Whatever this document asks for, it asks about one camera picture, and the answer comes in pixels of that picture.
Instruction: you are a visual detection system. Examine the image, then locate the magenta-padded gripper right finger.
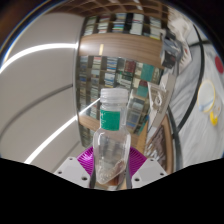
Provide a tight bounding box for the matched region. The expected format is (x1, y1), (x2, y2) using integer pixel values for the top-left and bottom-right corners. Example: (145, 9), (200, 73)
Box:
(126, 147), (168, 189)

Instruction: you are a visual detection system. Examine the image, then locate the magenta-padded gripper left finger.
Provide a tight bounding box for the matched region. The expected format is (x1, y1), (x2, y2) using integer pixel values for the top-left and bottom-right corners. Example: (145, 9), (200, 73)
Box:
(53, 147), (96, 188)

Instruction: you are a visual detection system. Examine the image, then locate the clear plastic bottle green label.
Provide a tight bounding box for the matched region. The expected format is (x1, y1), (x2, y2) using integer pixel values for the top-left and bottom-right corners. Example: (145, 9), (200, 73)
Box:
(91, 87), (132, 186)

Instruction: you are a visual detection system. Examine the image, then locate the curved ceiling light strip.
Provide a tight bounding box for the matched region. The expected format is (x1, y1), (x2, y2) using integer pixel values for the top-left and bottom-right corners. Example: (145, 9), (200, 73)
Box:
(24, 99), (101, 164)

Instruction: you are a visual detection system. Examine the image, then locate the beige architectural model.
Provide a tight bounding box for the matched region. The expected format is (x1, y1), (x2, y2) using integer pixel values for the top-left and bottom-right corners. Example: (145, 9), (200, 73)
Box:
(146, 73), (178, 134)

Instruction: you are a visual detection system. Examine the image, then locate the dark grey architectural model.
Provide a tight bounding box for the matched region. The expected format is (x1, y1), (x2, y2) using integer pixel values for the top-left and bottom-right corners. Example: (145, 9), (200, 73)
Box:
(159, 43), (182, 69)

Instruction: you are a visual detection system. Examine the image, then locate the straight ceiling light strip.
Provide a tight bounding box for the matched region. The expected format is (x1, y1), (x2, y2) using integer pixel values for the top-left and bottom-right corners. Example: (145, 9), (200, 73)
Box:
(0, 43), (78, 73)

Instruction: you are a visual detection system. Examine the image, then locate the wooden cubby shelf unit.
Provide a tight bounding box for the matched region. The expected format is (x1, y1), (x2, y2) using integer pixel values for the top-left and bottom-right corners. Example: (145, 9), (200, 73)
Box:
(66, 0), (168, 14)

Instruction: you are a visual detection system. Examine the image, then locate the white mug yellow handle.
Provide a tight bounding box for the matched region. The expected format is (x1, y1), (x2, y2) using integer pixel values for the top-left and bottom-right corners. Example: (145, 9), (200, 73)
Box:
(196, 79), (223, 127)

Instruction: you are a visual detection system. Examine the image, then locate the book-filled wall shelf unit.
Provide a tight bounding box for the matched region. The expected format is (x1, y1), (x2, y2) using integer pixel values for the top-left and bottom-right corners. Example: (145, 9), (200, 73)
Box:
(75, 3), (178, 148)

